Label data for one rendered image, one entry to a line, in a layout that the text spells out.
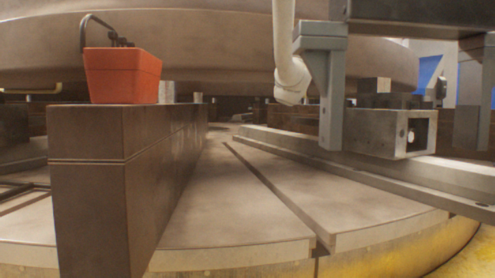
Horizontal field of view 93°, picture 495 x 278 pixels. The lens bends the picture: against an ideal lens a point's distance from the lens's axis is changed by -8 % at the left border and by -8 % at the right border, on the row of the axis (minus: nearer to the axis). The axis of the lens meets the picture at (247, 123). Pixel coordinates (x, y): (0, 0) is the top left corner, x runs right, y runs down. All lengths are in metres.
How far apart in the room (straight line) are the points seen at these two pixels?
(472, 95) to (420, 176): 0.99
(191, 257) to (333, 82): 0.65
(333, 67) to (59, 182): 0.50
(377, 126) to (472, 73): 0.98
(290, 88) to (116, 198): 0.61
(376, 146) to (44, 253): 1.25
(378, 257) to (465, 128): 0.82
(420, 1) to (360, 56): 1.35
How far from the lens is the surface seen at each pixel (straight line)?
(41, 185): 1.35
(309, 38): 0.21
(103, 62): 0.64
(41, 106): 2.79
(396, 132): 1.21
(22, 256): 0.96
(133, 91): 0.62
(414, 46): 7.34
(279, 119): 2.87
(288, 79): 0.84
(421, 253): 1.28
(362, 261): 1.02
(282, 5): 0.71
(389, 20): 0.23
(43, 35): 1.56
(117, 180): 0.51
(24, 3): 1.98
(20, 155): 1.85
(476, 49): 0.29
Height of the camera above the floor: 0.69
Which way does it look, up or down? 5 degrees down
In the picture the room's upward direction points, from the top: 1 degrees clockwise
